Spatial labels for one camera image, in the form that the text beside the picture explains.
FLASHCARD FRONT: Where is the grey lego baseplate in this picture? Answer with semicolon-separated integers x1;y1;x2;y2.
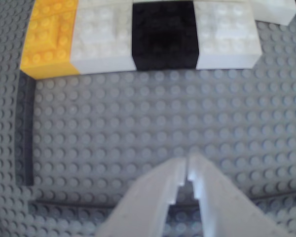
0;0;296;237

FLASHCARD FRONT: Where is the white lego cube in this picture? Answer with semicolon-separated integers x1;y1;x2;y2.
70;0;137;75
251;0;296;26
193;0;262;70

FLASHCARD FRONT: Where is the black lego cube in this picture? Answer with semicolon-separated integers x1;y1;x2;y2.
131;0;201;72

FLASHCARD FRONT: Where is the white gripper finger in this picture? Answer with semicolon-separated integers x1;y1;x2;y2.
186;152;295;237
95;156;187;237

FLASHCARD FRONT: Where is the orange lego cube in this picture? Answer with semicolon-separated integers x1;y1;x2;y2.
19;0;81;80

